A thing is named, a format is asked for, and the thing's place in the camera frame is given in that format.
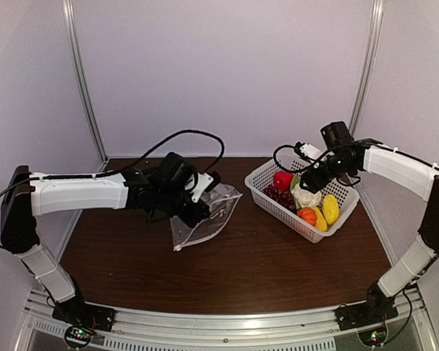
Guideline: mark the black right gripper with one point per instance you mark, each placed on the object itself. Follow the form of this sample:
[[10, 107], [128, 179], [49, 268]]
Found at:
[[315, 182]]

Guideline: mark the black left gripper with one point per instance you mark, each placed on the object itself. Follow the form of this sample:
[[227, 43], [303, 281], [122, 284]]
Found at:
[[200, 211]]

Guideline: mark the white toy cauliflower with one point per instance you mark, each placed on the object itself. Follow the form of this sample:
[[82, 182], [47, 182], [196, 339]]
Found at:
[[304, 198]]

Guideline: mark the red toy bell pepper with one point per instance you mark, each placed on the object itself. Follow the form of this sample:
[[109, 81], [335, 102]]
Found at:
[[282, 180]]

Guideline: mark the clear zip top bag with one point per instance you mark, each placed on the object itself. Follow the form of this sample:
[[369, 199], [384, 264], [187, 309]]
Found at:
[[222, 201]]

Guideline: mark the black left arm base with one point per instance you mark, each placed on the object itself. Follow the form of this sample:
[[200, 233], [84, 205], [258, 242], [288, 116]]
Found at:
[[79, 313]]

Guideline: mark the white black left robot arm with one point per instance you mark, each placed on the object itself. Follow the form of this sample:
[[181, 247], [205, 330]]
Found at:
[[174, 187]]

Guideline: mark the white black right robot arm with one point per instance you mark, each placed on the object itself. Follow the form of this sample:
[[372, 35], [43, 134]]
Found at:
[[412, 196]]

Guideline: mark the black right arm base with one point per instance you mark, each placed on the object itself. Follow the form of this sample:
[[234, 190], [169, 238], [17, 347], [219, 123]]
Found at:
[[375, 309]]

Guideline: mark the white perforated plastic basket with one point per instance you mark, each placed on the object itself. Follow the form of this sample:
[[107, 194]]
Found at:
[[262, 177]]

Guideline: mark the dark red toy grapes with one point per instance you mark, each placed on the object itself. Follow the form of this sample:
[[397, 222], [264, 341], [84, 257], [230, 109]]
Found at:
[[284, 198]]

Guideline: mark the yellow toy pepper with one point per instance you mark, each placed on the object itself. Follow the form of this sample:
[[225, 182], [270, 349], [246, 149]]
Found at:
[[330, 208]]

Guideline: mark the orange toy pumpkin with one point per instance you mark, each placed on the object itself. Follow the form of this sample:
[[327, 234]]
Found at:
[[308, 215]]

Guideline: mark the yellow toy banana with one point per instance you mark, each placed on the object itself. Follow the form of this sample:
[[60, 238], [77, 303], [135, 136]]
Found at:
[[321, 223]]

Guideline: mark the right round circuit board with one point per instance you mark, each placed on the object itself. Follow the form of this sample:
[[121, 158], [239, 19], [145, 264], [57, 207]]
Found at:
[[373, 337]]

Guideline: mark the round circuit board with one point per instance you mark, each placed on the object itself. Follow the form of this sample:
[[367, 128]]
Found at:
[[78, 337], [373, 337]]

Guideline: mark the left round circuit board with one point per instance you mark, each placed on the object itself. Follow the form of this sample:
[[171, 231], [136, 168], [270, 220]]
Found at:
[[78, 337]]

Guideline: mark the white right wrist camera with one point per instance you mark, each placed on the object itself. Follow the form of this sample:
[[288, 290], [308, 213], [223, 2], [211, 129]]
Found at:
[[307, 151]]

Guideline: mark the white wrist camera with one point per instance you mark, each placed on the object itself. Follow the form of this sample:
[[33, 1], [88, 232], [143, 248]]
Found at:
[[307, 151], [200, 183]]

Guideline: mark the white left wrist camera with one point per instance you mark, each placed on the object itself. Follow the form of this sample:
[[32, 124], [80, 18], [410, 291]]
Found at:
[[200, 183]]

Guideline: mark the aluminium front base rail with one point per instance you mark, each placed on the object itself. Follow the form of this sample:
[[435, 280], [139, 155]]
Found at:
[[311, 329]]

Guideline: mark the right aluminium frame post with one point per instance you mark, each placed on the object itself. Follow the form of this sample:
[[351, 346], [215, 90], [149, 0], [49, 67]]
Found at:
[[371, 51]]

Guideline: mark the aluminium frame post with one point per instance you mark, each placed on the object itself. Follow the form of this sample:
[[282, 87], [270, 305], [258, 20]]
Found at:
[[80, 75], [371, 51]]

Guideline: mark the left aluminium frame post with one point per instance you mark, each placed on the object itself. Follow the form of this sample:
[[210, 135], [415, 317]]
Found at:
[[80, 75]]

